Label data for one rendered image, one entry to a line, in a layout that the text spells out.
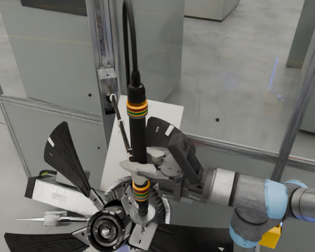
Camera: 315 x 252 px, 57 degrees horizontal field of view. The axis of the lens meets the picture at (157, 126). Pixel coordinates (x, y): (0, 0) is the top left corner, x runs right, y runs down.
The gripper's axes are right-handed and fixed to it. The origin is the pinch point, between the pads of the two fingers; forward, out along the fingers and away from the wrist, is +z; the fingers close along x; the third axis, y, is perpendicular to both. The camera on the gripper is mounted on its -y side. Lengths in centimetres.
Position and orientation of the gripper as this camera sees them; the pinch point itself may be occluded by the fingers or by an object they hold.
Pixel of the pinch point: (128, 155)
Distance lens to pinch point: 69.2
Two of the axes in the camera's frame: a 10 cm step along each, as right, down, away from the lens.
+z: -9.4, -2.1, 2.6
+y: 0.0, 7.9, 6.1
